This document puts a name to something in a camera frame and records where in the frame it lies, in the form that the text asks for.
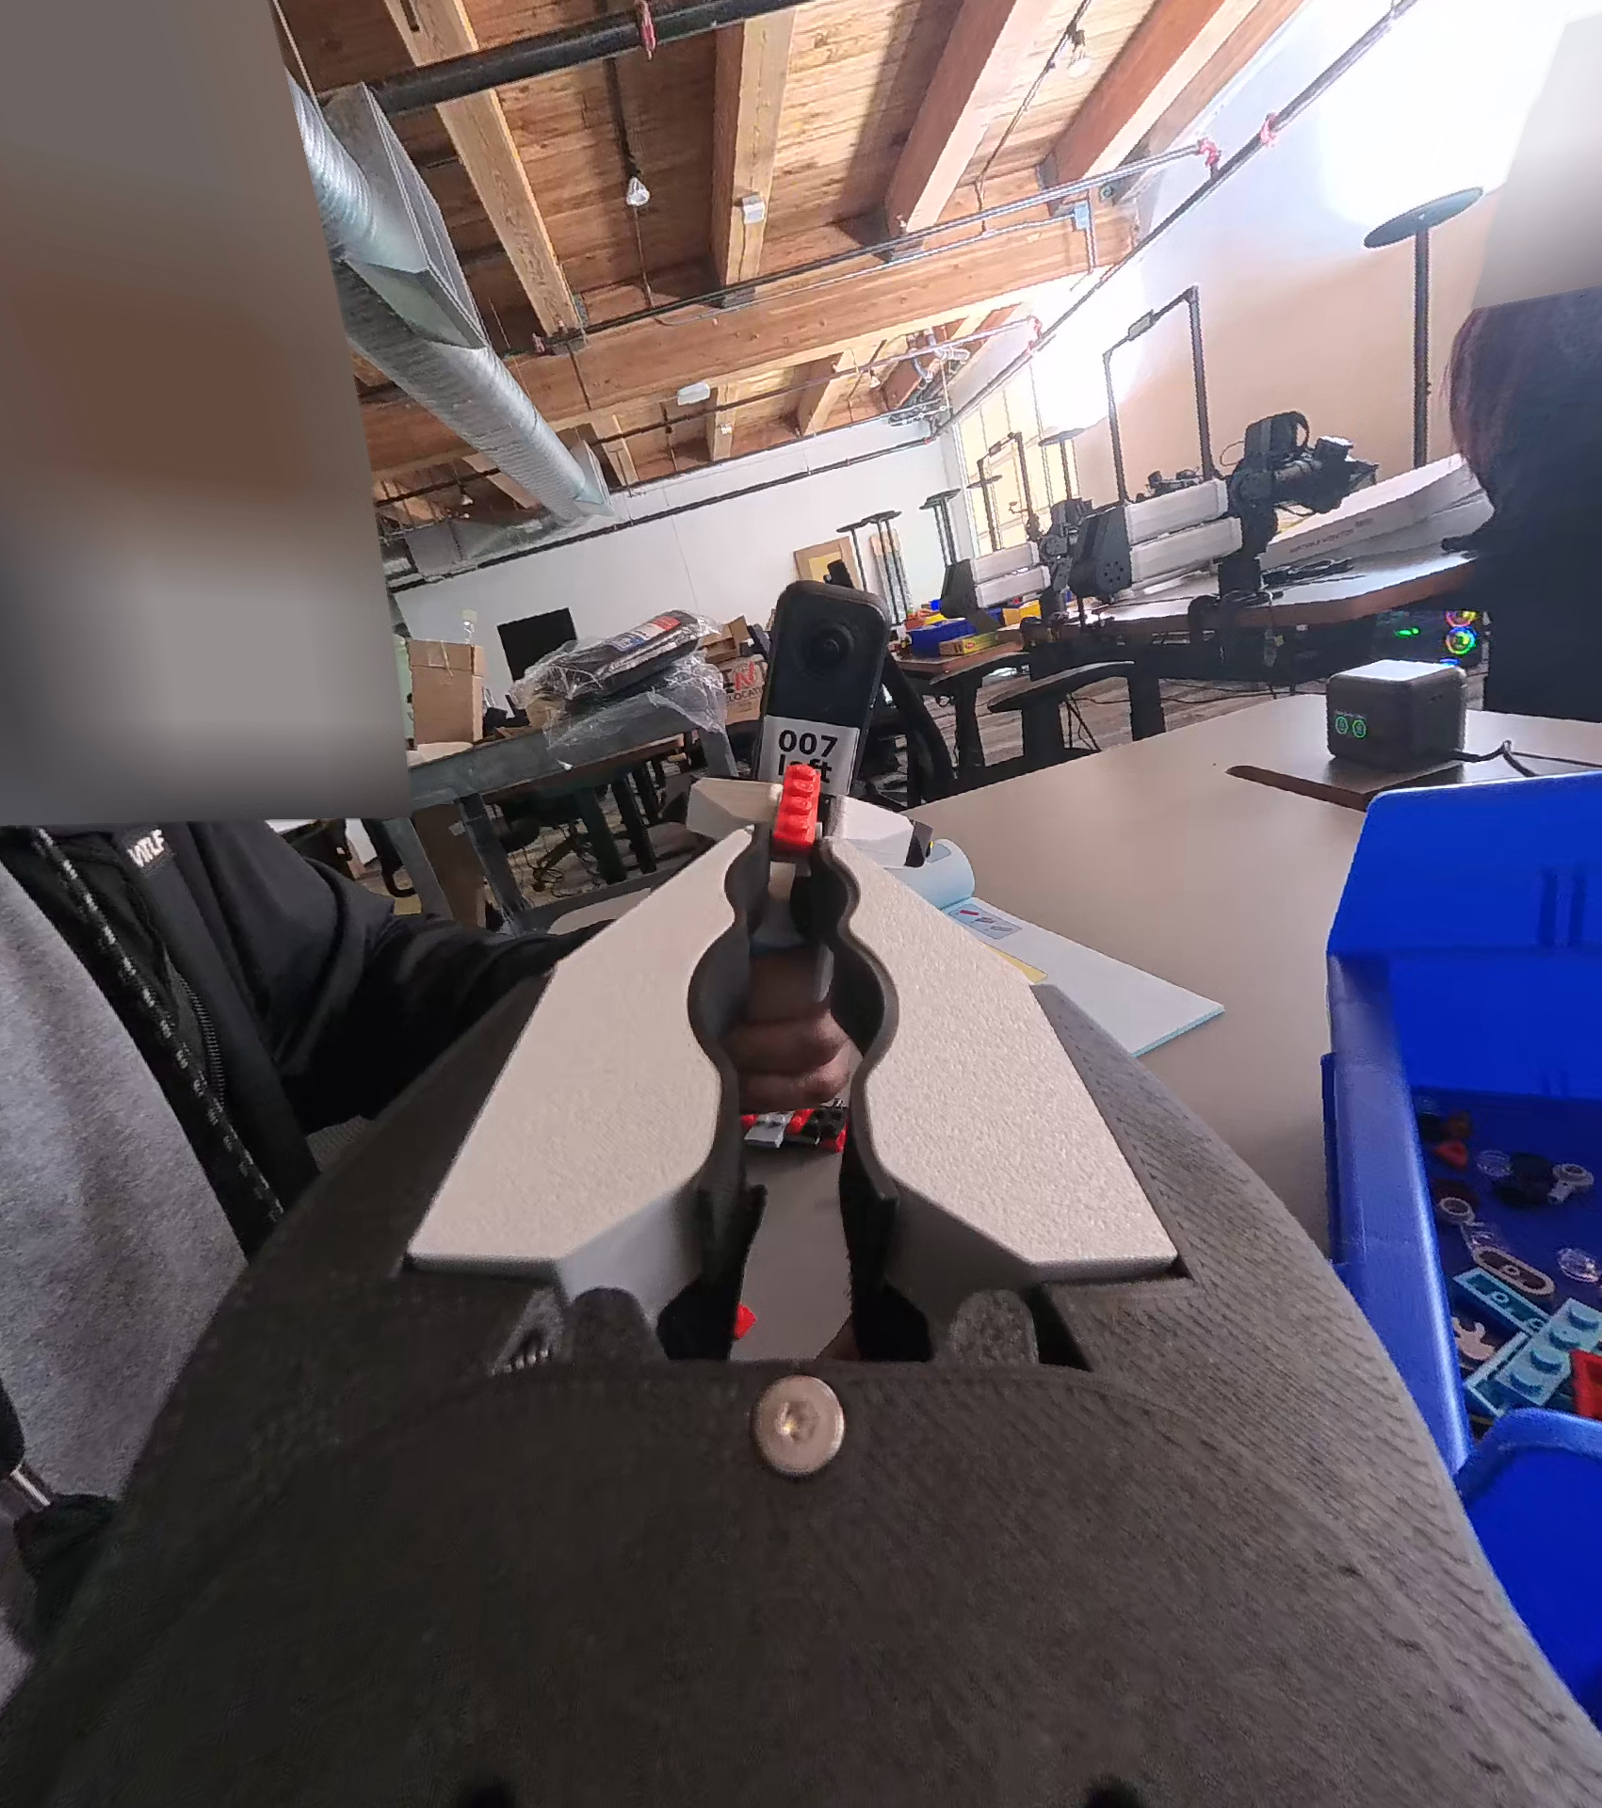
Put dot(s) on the wooden work table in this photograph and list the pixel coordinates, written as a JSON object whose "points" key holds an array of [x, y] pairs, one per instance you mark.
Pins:
{"points": [[1310, 599]]}

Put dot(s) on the steel workbench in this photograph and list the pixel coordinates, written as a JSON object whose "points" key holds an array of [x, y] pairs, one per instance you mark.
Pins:
{"points": [[519, 756]]}

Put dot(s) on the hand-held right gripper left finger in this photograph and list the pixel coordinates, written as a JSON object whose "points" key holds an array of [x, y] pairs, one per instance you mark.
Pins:
{"points": [[574, 1102]]}

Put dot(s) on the red and black toy model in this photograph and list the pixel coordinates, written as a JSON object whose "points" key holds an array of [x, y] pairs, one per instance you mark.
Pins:
{"points": [[800, 1127]]}

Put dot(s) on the white flat box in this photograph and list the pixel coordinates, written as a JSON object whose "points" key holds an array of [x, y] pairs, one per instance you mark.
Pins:
{"points": [[1381, 517]]}

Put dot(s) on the pale instruction booklet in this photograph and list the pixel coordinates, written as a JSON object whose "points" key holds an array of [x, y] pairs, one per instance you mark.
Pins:
{"points": [[1096, 989]]}

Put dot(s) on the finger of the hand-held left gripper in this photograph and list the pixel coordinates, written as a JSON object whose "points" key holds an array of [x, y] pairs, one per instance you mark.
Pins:
{"points": [[873, 830], [732, 806]]}

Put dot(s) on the grey ceiling pipe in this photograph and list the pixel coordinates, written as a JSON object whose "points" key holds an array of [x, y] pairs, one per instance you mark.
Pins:
{"points": [[574, 49]]}

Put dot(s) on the silver ventilation duct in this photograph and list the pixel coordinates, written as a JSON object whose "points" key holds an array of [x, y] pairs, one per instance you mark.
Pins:
{"points": [[461, 369]]}

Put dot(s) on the grey toy brick plate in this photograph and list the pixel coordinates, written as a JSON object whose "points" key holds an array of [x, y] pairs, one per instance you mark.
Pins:
{"points": [[786, 905]]}

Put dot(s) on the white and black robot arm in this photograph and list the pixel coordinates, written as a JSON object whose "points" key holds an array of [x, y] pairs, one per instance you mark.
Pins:
{"points": [[1012, 579], [1168, 530]]}

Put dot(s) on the black monitor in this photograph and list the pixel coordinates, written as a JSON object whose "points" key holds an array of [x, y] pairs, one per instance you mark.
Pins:
{"points": [[534, 643]]}

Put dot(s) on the grey desk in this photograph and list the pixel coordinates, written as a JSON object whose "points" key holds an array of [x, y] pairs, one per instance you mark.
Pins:
{"points": [[1168, 878]]}

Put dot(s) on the blue plastic bin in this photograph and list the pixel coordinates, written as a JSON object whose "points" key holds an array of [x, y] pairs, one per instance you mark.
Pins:
{"points": [[1590, 1623], [1451, 905]]}

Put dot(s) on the red toy brick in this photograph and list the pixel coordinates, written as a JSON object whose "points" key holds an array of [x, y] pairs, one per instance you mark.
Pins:
{"points": [[796, 820]]}

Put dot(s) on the black floor lamp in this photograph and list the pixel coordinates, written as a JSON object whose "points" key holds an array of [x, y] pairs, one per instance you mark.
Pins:
{"points": [[1422, 221]]}

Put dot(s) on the large pile of toy bricks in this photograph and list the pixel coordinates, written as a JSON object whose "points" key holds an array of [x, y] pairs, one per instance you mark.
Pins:
{"points": [[1535, 1341]]}

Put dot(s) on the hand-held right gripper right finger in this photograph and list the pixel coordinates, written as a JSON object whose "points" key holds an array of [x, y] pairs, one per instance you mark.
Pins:
{"points": [[999, 1116]]}

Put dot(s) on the black office chair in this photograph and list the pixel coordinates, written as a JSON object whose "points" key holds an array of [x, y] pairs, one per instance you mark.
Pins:
{"points": [[1055, 685]]}

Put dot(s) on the plastic-wrapped dark bundle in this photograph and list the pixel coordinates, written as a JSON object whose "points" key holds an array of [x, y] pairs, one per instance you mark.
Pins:
{"points": [[617, 664]]}

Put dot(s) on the person's left forearm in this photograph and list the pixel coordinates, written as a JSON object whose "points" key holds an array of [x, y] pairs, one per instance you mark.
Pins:
{"points": [[433, 989]]}

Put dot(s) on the person's left hand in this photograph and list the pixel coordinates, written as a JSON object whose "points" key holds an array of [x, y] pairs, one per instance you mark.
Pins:
{"points": [[800, 1045]]}

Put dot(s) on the black cube device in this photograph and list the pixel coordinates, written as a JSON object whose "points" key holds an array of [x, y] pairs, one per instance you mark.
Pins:
{"points": [[1394, 712]]}

